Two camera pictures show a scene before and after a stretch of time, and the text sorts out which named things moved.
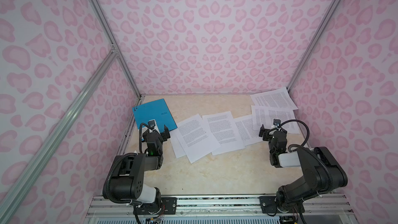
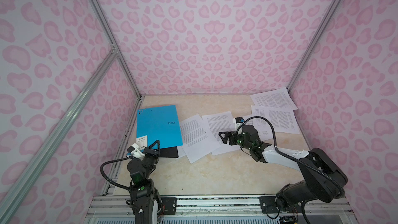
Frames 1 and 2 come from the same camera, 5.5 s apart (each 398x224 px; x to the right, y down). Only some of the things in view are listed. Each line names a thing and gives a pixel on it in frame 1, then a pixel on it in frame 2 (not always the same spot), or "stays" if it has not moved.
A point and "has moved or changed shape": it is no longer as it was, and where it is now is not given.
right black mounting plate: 268,205 stays
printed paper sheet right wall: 265,115 stays
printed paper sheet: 197,140 stays
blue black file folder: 156,110 has moved or changed shape
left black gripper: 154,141 -> 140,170
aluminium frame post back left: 93,0 stays
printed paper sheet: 226,131 stays
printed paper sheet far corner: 278,98 stays
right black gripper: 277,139 -> 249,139
